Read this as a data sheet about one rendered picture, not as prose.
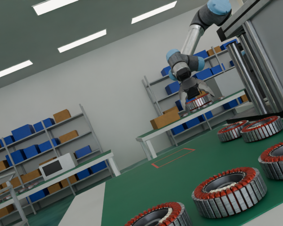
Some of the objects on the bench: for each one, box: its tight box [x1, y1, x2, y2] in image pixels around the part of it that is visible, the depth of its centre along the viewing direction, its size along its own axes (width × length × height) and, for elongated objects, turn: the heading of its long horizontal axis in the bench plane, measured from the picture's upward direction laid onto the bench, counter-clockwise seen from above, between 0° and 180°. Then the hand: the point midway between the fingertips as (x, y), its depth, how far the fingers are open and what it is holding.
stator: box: [217, 120, 250, 142], centre depth 95 cm, size 11×11×4 cm
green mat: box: [101, 119, 283, 226], centre depth 84 cm, size 94×61×1 cm, turn 102°
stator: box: [240, 116, 283, 142], centre depth 78 cm, size 11×11×4 cm
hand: (199, 102), depth 118 cm, fingers closed on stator, 13 cm apart
